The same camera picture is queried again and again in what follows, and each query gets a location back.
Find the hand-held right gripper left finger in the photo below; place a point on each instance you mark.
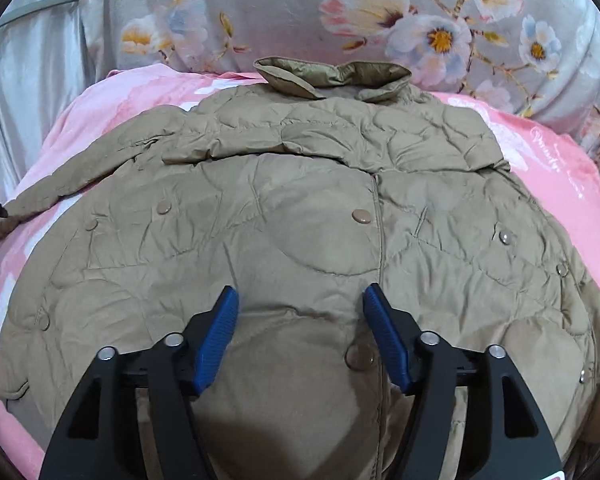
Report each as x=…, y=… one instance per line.
x=219, y=340

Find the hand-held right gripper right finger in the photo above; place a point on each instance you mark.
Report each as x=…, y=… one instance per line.
x=386, y=340

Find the tan quilted jacket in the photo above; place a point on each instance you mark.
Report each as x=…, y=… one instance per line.
x=280, y=210

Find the grey curtain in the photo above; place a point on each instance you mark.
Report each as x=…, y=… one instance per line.
x=30, y=90

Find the grey bar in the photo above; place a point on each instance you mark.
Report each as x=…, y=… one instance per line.
x=40, y=9

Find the pink printed blanket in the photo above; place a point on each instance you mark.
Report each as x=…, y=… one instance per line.
x=545, y=160

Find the grey floral cloth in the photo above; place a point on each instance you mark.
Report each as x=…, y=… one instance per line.
x=280, y=10

